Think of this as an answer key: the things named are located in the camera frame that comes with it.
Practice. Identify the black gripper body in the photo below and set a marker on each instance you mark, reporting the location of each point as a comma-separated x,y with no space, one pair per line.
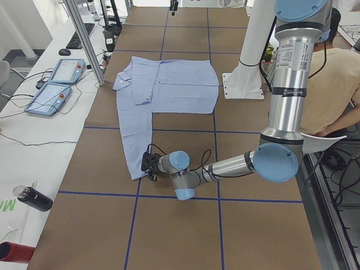
152,176

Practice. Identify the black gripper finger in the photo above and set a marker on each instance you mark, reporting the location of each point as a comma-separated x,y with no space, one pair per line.
151,176

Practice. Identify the light blue striped shirt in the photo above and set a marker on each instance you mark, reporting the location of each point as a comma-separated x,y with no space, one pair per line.
146,87

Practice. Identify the lower teach pendant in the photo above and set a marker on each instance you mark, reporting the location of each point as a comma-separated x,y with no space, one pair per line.
49,99

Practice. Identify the teach pendant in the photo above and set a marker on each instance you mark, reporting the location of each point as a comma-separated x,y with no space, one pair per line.
49,99
67,71

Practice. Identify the black water bottle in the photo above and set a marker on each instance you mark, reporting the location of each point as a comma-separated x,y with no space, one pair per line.
33,198

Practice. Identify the upper teach pendant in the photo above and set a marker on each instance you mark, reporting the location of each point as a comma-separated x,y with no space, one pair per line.
67,71

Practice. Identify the black box with label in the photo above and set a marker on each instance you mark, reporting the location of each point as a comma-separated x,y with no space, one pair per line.
109,40

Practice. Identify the black computer mouse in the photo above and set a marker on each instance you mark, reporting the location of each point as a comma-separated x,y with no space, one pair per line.
64,52

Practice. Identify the white chair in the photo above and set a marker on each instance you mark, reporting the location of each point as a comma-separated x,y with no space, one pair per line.
313,144

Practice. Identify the red cylinder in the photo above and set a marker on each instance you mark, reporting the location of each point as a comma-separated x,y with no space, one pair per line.
16,253

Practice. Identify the seated person beige shirt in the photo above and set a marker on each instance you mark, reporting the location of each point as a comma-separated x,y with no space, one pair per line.
332,101

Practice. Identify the aluminium frame post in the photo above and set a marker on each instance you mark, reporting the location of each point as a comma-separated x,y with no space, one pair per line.
76,18

